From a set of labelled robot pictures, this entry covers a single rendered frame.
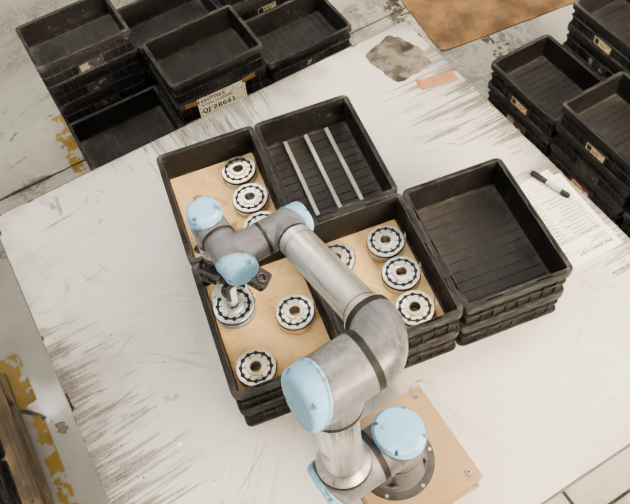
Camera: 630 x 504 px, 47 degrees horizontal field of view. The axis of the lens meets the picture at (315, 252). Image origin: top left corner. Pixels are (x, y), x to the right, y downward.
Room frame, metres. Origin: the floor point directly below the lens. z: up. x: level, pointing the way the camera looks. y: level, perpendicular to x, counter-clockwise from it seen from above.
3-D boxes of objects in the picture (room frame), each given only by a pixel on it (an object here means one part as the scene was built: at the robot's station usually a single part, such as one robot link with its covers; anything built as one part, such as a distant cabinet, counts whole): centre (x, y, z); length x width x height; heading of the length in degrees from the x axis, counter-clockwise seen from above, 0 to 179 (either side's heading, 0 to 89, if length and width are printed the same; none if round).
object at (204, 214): (0.90, 0.21, 1.29); 0.09 x 0.08 x 0.11; 25
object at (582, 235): (1.15, -0.73, 0.70); 0.33 x 0.23 x 0.01; 23
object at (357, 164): (1.34, -0.06, 0.87); 0.40 x 0.30 x 0.11; 13
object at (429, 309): (0.86, -0.23, 0.86); 0.10 x 0.10 x 0.01
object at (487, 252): (1.02, -0.44, 0.87); 0.40 x 0.30 x 0.11; 13
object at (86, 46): (2.49, 0.84, 0.37); 0.40 x 0.30 x 0.45; 113
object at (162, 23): (2.64, 0.47, 0.31); 0.40 x 0.30 x 0.34; 113
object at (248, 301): (0.87, 0.21, 1.00); 0.10 x 0.10 x 0.01
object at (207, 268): (0.91, 0.22, 1.13); 0.09 x 0.08 x 0.12; 60
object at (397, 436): (0.49, -0.11, 0.97); 0.13 x 0.12 x 0.14; 115
